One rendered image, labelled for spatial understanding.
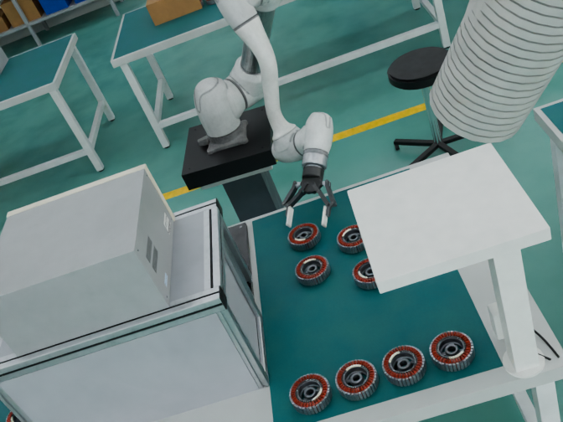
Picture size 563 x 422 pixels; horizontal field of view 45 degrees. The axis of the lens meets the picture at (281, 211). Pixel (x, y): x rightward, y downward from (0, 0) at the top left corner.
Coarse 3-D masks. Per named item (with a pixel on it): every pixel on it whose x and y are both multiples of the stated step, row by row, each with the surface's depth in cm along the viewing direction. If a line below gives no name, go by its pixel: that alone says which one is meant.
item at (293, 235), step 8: (304, 224) 234; (312, 224) 233; (296, 232) 234; (304, 232) 233; (312, 232) 230; (288, 240) 231; (296, 240) 230; (304, 240) 228; (312, 240) 228; (296, 248) 230; (304, 248) 228
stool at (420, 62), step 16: (432, 48) 351; (400, 64) 348; (416, 64) 343; (432, 64) 337; (400, 80) 338; (416, 80) 333; (432, 80) 331; (432, 112) 358; (432, 128) 365; (400, 144) 384; (416, 144) 378; (432, 144) 371; (416, 160) 365
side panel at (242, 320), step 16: (240, 288) 201; (240, 304) 194; (224, 320) 173; (240, 320) 188; (256, 320) 207; (240, 336) 177; (256, 336) 201; (240, 352) 181; (256, 352) 194; (256, 368) 185
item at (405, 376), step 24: (456, 336) 177; (360, 360) 181; (384, 360) 179; (408, 360) 177; (432, 360) 176; (456, 360) 171; (312, 384) 183; (336, 384) 178; (360, 384) 178; (408, 384) 174; (312, 408) 176
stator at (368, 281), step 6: (360, 264) 210; (366, 264) 210; (354, 270) 209; (360, 270) 209; (366, 270) 208; (354, 276) 207; (360, 276) 206; (366, 276) 205; (372, 276) 204; (360, 282) 204; (366, 282) 204; (372, 282) 203; (366, 288) 205; (372, 288) 204
